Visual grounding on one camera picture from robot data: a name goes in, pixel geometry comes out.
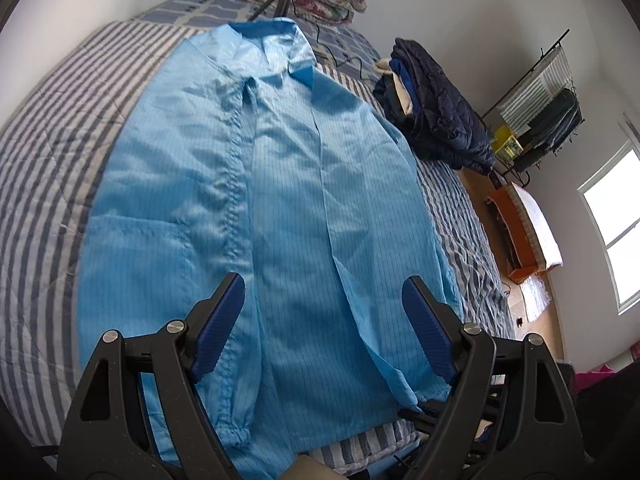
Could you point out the light blue work jacket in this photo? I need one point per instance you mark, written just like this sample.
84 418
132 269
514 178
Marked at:
240 156

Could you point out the blue white striped quilt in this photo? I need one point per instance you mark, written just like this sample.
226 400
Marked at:
52 156

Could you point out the blue checkered bed sheet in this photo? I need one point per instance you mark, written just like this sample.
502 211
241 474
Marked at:
339 46

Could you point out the dark clothes on rack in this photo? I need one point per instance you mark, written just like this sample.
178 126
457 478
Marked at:
551 127

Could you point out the window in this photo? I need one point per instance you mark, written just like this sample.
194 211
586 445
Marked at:
611 196

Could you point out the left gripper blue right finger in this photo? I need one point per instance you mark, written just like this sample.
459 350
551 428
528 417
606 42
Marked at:
463 355

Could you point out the black tripod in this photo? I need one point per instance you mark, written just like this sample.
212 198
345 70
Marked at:
281 8

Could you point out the yellow crate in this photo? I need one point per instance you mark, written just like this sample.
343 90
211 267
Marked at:
505 145

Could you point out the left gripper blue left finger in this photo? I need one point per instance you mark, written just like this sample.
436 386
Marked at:
181 357

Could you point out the orange box with white cover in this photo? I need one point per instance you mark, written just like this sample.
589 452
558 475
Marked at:
533 245

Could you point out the black clothes rack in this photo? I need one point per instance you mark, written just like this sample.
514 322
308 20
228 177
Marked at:
518 169

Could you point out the dark navy folded jacket pile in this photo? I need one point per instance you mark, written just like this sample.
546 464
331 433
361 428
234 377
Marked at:
437 121

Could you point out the pink cloth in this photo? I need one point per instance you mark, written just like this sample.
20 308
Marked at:
585 380

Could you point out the striped cloth on rack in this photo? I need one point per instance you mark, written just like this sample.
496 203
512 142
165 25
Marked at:
538 87

